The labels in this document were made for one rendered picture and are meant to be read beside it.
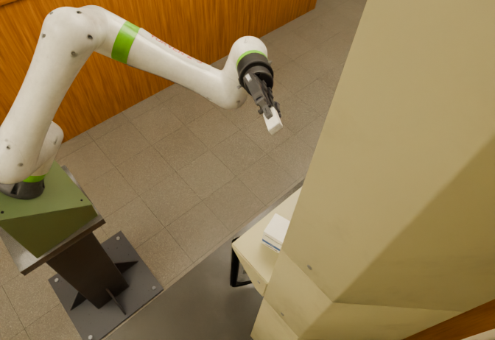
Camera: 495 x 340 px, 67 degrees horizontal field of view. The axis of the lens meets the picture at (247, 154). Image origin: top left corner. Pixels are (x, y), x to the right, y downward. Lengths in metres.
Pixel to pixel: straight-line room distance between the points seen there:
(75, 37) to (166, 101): 2.20
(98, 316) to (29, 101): 1.57
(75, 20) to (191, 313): 0.95
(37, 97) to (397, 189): 0.91
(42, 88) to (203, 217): 1.68
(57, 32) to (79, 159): 2.01
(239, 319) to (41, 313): 1.44
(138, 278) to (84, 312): 0.33
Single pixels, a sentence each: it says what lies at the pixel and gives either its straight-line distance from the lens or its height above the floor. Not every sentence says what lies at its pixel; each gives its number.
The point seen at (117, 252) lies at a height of 0.01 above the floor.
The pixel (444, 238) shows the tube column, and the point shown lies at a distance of 0.40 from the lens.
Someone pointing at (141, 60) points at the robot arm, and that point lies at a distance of 1.14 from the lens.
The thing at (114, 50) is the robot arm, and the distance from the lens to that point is 1.15.
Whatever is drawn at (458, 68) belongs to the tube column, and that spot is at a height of 2.14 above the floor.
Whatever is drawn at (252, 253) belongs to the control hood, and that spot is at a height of 1.51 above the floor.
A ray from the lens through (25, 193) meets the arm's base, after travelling 1.41.
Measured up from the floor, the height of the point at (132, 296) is 0.02.
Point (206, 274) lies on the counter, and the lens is 1.41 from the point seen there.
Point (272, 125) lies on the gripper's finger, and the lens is 0.81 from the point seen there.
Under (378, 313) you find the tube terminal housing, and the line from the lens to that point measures 0.67.
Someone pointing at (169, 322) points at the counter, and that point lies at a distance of 1.38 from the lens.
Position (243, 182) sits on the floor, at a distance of 2.66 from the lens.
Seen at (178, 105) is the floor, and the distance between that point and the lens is 3.11.
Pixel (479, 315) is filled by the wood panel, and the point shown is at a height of 1.37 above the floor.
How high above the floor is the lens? 2.28
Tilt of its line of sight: 55 degrees down
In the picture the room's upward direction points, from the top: 6 degrees clockwise
